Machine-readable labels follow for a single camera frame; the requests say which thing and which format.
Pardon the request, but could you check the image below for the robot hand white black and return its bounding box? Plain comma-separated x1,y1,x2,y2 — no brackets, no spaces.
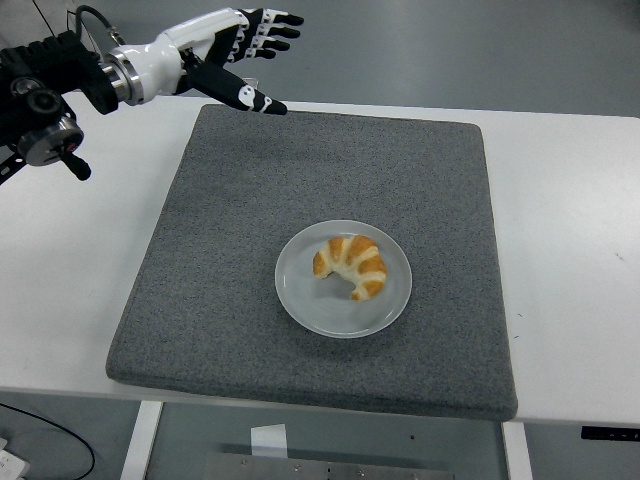
130,6,305,117

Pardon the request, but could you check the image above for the croissant bread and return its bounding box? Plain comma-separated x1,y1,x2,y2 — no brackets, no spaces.
312,234,389,302

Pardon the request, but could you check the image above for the pale grey round plate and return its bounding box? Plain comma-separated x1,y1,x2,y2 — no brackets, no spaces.
274,219,414,340

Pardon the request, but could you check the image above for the person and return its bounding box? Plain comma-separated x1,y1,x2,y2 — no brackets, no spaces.
0,0,54,51

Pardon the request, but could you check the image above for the grey felt mat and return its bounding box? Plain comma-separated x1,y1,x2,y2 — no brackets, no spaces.
105,103,519,424

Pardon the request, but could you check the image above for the white table leg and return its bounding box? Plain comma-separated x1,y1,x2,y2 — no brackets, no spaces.
119,399,165,480
501,422,534,480

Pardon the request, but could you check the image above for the white power strip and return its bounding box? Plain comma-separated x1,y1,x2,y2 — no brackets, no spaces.
0,435,30,479

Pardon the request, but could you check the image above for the black table control panel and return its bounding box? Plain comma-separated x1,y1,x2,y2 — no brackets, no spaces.
580,425,640,442

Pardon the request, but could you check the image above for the black floor cable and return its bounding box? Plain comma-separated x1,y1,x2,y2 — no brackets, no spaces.
0,402,96,480

